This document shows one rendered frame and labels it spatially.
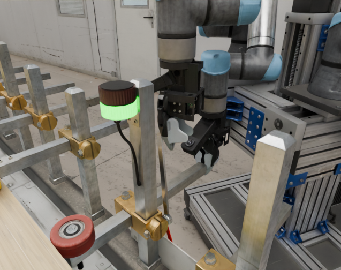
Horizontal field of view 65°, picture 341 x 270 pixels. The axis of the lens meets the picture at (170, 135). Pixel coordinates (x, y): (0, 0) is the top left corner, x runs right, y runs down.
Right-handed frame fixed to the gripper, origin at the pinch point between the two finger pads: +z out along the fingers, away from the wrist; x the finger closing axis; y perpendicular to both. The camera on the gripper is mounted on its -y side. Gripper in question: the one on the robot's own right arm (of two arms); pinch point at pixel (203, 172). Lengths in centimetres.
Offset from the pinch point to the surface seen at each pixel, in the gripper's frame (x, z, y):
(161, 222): -8.5, -4.5, -26.1
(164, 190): -5.0, -8.4, -21.6
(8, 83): 69, -20, -27
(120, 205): 2.2, -4.5, -28.9
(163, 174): -3.8, -11.9, -20.6
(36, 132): 247, 83, 31
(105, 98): -4.8, -33.7, -33.9
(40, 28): 579, 11, 193
